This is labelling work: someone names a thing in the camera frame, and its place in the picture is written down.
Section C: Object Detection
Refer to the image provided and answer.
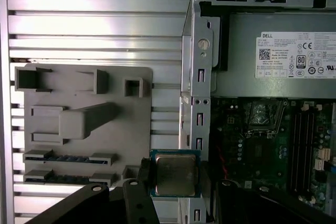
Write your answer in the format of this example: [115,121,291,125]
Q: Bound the RAM stick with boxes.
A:
[24,154,118,165]

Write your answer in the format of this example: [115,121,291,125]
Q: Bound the metal socket cover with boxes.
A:
[246,99,287,133]

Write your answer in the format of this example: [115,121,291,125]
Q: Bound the RAM slot white latches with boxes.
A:
[310,102,323,198]
[297,102,308,197]

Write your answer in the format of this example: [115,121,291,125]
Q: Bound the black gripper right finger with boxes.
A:
[201,161,336,224]

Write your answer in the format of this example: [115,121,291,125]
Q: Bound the grey parts rack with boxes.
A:
[14,62,154,189]

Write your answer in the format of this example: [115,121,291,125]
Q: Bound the grey power supply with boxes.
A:
[209,11,336,99]

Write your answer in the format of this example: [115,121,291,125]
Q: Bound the silver topped CPU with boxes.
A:
[149,149,203,198]

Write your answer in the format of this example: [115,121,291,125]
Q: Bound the CPU socket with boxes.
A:
[245,132,279,168]

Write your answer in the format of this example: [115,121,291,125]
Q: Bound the RAM slot black latches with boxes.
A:
[290,104,299,196]
[304,104,313,197]

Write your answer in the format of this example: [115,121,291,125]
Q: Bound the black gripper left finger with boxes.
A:
[14,157,161,224]

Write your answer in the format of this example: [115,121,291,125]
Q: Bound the red black twisted wire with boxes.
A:
[216,142,229,180]

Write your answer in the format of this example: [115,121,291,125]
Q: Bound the black PC case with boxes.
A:
[180,0,336,224]

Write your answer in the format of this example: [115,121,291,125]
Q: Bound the green motherboard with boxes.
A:
[209,97,336,217]

